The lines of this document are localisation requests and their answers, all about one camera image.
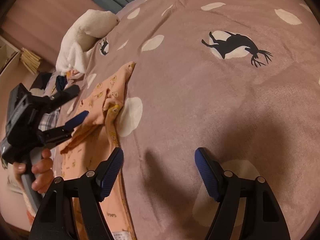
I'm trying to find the peach printed baby garment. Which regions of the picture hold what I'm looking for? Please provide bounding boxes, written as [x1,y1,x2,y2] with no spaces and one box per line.
[59,62,136,239]

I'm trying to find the left hand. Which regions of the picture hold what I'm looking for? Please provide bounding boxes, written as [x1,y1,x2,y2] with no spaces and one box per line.
[12,148,54,194]

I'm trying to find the plaid pillow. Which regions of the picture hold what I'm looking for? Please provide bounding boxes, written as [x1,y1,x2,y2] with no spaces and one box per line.
[39,108,60,131]

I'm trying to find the navy blue small garment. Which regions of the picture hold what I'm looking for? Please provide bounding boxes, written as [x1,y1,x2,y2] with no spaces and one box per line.
[55,75,68,92]

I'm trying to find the yellow book stack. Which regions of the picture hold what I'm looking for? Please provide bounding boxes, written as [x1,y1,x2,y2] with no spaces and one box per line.
[20,48,42,75]

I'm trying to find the white fluffy plush garment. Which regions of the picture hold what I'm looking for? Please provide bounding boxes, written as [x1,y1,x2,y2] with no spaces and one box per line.
[55,9,119,75]

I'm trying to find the mauve deer print duvet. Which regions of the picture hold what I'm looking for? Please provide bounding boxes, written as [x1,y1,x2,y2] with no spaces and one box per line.
[49,0,320,240]

